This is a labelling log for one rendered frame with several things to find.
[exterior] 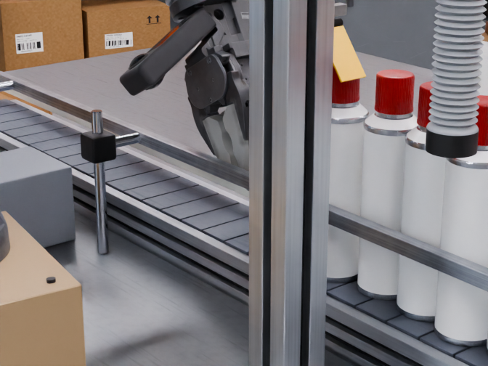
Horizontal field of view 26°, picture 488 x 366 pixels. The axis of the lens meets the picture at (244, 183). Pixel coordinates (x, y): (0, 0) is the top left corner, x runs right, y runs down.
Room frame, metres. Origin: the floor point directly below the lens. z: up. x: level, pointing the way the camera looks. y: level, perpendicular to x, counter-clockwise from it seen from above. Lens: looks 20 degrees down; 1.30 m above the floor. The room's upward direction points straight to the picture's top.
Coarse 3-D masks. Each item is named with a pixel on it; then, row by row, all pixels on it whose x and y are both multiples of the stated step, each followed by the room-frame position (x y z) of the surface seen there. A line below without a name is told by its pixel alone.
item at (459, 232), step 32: (480, 96) 0.81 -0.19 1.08; (480, 128) 0.79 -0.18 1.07; (448, 160) 0.80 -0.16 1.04; (480, 160) 0.78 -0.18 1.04; (448, 192) 0.80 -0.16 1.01; (480, 192) 0.78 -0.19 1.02; (448, 224) 0.79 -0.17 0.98; (480, 224) 0.78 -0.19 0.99; (480, 256) 0.78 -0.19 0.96; (448, 288) 0.79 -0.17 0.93; (480, 288) 0.78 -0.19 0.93; (448, 320) 0.79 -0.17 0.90; (480, 320) 0.78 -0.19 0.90
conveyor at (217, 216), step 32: (0, 128) 1.41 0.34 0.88; (32, 128) 1.41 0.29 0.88; (64, 128) 1.41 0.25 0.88; (64, 160) 1.27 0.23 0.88; (128, 160) 1.27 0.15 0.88; (128, 192) 1.15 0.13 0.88; (160, 192) 1.15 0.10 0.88; (192, 192) 1.15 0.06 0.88; (192, 224) 1.05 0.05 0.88; (224, 224) 1.05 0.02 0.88; (352, 288) 0.89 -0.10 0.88; (384, 320) 0.83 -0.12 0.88; (416, 320) 0.83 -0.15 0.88; (448, 352) 0.77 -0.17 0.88; (480, 352) 0.77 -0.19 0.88
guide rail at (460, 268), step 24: (0, 72) 1.40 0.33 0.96; (48, 96) 1.28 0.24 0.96; (120, 120) 1.17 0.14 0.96; (144, 144) 1.11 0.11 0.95; (168, 144) 1.08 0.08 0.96; (216, 168) 1.01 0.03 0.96; (240, 168) 1.00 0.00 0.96; (336, 216) 0.87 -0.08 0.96; (360, 216) 0.87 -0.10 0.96; (384, 240) 0.83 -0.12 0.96; (408, 240) 0.81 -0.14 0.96; (432, 264) 0.79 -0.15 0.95; (456, 264) 0.77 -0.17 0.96
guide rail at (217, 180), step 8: (16, 96) 1.52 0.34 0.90; (24, 96) 1.50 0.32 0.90; (40, 104) 1.46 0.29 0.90; (56, 112) 1.42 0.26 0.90; (64, 112) 1.41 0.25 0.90; (72, 120) 1.39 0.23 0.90; (80, 120) 1.37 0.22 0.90; (136, 144) 1.27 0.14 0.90; (152, 152) 1.24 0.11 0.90; (160, 152) 1.22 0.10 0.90; (168, 160) 1.21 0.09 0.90; (176, 160) 1.20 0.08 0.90; (184, 168) 1.18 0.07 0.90; (192, 168) 1.17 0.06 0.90; (208, 176) 1.15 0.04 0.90; (216, 176) 1.14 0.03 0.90; (224, 184) 1.12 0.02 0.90; (232, 184) 1.11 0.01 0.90; (240, 192) 1.10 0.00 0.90; (248, 192) 1.09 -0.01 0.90
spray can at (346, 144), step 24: (336, 96) 0.91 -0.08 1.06; (336, 120) 0.90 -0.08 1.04; (360, 120) 0.91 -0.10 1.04; (336, 144) 0.90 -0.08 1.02; (360, 144) 0.91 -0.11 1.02; (336, 168) 0.90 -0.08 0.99; (360, 168) 0.91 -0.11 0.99; (336, 192) 0.90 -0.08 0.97; (360, 192) 0.91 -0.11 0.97; (336, 240) 0.90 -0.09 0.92; (336, 264) 0.90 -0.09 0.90
